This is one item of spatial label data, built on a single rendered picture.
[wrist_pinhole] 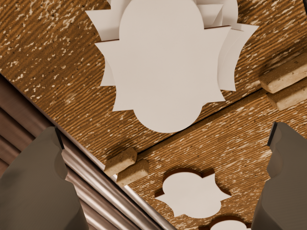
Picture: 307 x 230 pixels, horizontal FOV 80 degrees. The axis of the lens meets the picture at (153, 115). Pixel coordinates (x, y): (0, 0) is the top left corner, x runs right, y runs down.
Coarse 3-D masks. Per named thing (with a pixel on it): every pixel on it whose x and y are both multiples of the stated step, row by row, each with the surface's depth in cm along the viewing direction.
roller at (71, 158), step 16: (0, 80) 29; (0, 96) 29; (16, 96) 30; (16, 112) 30; (32, 112) 31; (32, 128) 31; (64, 144) 34; (64, 160) 35; (80, 160) 36; (80, 176) 38; (96, 176) 38; (112, 192) 40; (128, 208) 42; (144, 224) 45
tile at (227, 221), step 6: (222, 216) 40; (228, 216) 39; (234, 216) 40; (216, 222) 40; (222, 222) 39; (228, 222) 39; (234, 222) 39; (240, 222) 39; (198, 228) 42; (204, 228) 42; (210, 228) 41; (216, 228) 40; (222, 228) 40; (228, 228) 40; (234, 228) 40; (240, 228) 40; (246, 228) 40
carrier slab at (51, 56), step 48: (0, 0) 21; (48, 0) 20; (96, 0) 20; (240, 0) 20; (288, 0) 20; (0, 48) 23; (48, 48) 23; (96, 48) 23; (288, 48) 22; (48, 96) 26; (96, 96) 26; (240, 96) 26; (96, 144) 31; (144, 144) 30
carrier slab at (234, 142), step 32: (256, 96) 26; (192, 128) 29; (224, 128) 28; (256, 128) 28; (160, 160) 32; (192, 160) 32; (224, 160) 32; (256, 160) 32; (256, 192) 36; (192, 224) 42
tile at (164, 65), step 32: (160, 0) 16; (192, 0) 15; (128, 32) 17; (160, 32) 17; (192, 32) 17; (224, 32) 17; (128, 64) 18; (160, 64) 18; (192, 64) 18; (128, 96) 20; (160, 96) 20; (192, 96) 20; (160, 128) 22
